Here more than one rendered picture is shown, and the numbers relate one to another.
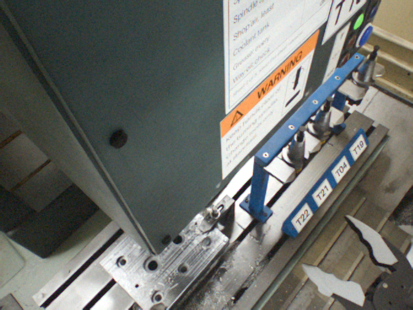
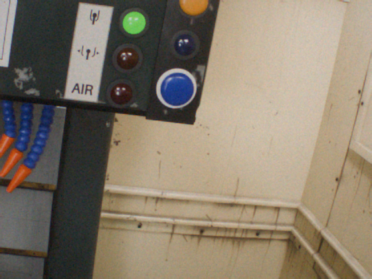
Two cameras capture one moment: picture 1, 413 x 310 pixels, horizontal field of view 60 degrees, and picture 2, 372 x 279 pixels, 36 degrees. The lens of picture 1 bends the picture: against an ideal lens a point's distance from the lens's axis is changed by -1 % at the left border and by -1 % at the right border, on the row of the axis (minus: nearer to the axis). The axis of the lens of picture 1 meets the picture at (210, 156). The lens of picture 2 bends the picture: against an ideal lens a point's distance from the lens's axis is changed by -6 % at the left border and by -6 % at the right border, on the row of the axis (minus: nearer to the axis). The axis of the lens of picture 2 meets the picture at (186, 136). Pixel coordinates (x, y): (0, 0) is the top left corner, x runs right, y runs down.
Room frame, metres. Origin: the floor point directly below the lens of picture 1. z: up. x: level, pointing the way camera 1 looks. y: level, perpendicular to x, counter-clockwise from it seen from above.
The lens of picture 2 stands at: (-0.05, -0.49, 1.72)
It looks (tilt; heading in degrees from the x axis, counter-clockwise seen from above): 16 degrees down; 28
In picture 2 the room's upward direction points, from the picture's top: 11 degrees clockwise
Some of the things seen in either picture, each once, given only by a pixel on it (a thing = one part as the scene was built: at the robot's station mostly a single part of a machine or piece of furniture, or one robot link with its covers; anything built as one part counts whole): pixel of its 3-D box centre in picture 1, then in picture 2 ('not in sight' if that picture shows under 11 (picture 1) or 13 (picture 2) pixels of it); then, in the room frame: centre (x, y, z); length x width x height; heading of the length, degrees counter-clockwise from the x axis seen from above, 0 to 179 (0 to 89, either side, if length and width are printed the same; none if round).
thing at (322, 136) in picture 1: (319, 128); not in sight; (0.52, -0.29, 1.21); 0.06 x 0.06 x 0.03
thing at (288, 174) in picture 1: (281, 171); not in sight; (0.41, -0.17, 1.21); 0.07 x 0.05 x 0.01; 44
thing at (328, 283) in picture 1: (328, 287); not in sight; (0.10, -0.15, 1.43); 0.09 x 0.03 x 0.06; 63
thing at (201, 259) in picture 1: (166, 253); not in sight; (0.31, 0.15, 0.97); 0.29 x 0.23 x 0.05; 134
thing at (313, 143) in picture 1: (307, 141); not in sight; (0.48, -0.25, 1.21); 0.07 x 0.05 x 0.01; 44
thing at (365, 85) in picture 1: (362, 79); not in sight; (0.67, -0.44, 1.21); 0.06 x 0.06 x 0.03
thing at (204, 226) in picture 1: (216, 216); not in sight; (0.40, 0.00, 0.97); 0.13 x 0.03 x 0.15; 134
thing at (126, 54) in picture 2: (350, 41); (127, 58); (0.36, -0.20, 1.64); 0.02 x 0.01 x 0.02; 134
